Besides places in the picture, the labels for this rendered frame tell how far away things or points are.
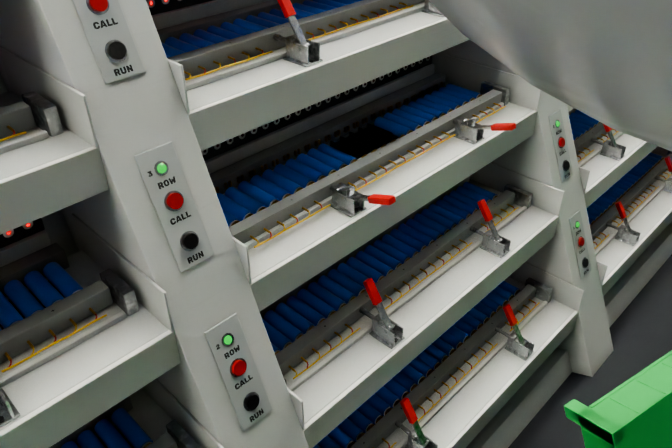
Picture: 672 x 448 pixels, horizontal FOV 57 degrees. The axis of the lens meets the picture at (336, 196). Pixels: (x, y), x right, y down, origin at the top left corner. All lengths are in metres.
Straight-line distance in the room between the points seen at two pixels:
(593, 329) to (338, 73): 0.75
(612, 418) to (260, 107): 0.58
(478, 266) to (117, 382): 0.57
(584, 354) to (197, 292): 0.83
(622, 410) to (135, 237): 0.63
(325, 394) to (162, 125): 0.38
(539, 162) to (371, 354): 0.47
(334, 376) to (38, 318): 0.36
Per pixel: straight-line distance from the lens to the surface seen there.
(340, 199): 0.77
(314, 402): 0.78
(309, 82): 0.72
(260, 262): 0.70
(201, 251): 0.63
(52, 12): 0.59
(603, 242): 1.41
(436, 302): 0.91
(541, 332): 1.16
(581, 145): 1.34
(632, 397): 0.92
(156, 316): 0.65
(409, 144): 0.89
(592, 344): 1.28
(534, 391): 1.21
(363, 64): 0.79
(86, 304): 0.66
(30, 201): 0.58
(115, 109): 0.60
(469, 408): 1.02
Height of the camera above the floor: 0.76
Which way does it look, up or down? 16 degrees down
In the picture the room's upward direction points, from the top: 17 degrees counter-clockwise
